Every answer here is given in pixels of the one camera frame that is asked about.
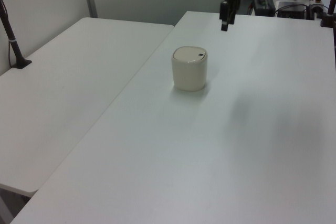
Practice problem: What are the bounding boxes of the beige trash bin lid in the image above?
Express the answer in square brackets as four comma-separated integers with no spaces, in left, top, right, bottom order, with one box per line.
[173,47,207,63]

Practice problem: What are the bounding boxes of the beige plastic trash bin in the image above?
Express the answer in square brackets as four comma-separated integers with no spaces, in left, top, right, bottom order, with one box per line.
[171,46,209,92]

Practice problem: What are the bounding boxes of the black electronics box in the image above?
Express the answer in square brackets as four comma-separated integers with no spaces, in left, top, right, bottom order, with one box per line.
[253,0,276,17]

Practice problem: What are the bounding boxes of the black computer case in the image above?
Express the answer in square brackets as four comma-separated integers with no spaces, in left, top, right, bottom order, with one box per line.
[276,1,308,19]

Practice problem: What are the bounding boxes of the black camera pole with clamp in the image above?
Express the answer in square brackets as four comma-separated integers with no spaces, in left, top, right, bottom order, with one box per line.
[0,0,33,70]
[319,0,336,28]

